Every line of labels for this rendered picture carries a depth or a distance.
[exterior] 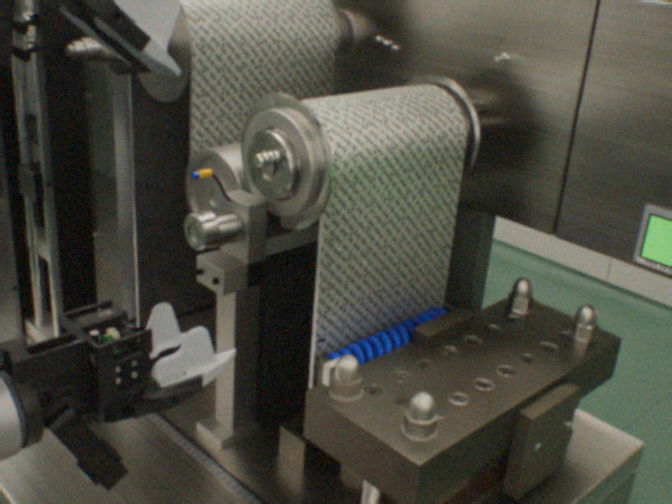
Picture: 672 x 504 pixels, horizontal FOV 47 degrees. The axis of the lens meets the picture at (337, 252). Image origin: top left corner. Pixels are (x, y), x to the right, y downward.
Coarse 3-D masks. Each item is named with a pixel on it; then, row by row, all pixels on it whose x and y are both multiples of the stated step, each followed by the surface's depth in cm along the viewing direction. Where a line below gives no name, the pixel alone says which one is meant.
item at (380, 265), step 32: (416, 192) 92; (448, 192) 96; (320, 224) 83; (352, 224) 86; (384, 224) 90; (416, 224) 94; (448, 224) 99; (320, 256) 84; (352, 256) 88; (384, 256) 92; (416, 256) 96; (448, 256) 101; (320, 288) 86; (352, 288) 89; (384, 288) 94; (416, 288) 99; (320, 320) 87; (352, 320) 91; (384, 320) 96; (320, 352) 89
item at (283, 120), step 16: (272, 112) 82; (288, 112) 81; (256, 128) 84; (288, 128) 80; (304, 128) 80; (304, 144) 79; (304, 160) 80; (304, 176) 80; (256, 192) 87; (304, 192) 81; (272, 208) 86; (288, 208) 84; (304, 208) 82
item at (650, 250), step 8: (656, 224) 89; (664, 224) 88; (648, 232) 90; (656, 232) 89; (664, 232) 88; (648, 240) 90; (656, 240) 89; (664, 240) 88; (648, 248) 90; (656, 248) 89; (664, 248) 89; (648, 256) 90; (656, 256) 90; (664, 256) 89
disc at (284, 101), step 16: (272, 96) 83; (288, 96) 81; (256, 112) 85; (304, 112) 80; (272, 128) 84; (320, 128) 79; (320, 144) 79; (320, 160) 80; (320, 176) 80; (320, 192) 81; (320, 208) 81; (288, 224) 86; (304, 224) 84
